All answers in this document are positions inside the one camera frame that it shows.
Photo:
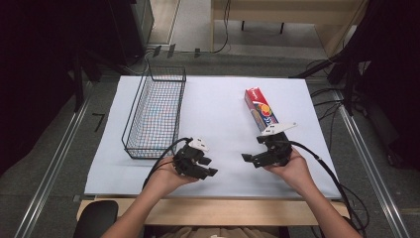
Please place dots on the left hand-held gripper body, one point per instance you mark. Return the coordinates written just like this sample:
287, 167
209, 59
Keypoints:
186, 158

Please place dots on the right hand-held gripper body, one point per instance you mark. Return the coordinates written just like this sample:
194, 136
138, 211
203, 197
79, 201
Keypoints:
279, 150

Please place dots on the red snack box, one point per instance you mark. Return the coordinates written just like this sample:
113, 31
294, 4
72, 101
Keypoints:
260, 108

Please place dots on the person's right hand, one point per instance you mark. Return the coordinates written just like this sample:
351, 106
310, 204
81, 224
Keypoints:
295, 172

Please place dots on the person's left hand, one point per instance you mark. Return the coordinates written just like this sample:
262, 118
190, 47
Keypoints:
165, 180

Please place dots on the wooden table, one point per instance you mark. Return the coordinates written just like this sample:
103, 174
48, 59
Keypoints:
224, 211

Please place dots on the white table cover sheet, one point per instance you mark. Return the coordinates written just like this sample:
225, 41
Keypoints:
214, 109

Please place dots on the black chair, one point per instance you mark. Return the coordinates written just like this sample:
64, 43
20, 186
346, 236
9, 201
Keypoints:
96, 219

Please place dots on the light wooden bench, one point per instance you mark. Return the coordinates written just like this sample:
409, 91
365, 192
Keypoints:
290, 13

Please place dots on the black curtain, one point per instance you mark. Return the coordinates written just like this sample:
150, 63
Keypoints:
389, 72
36, 66

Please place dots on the metal floor rail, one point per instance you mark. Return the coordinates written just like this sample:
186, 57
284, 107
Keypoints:
373, 172
52, 165

